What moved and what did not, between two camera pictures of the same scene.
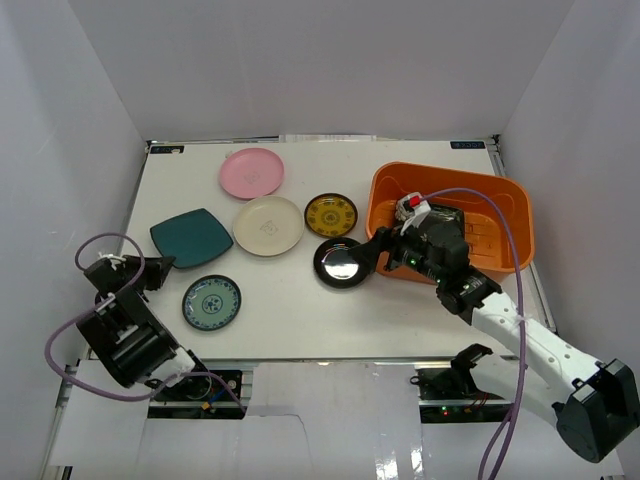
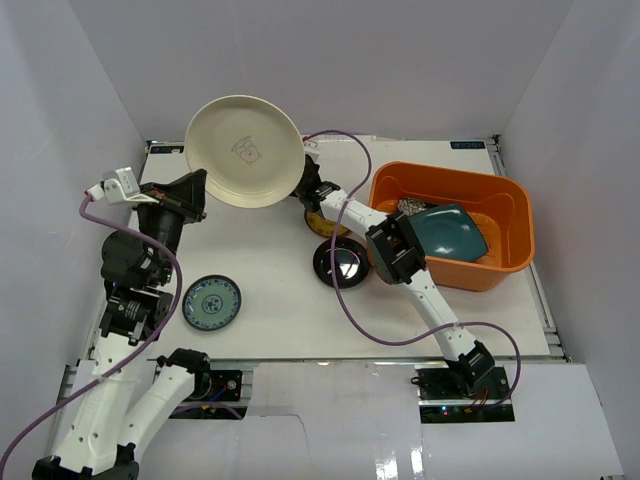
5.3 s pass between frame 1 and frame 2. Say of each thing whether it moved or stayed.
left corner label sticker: stayed
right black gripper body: moved
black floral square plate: moved
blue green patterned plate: stayed
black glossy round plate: stayed
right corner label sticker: stayed
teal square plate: moved
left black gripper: moved
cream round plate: moved
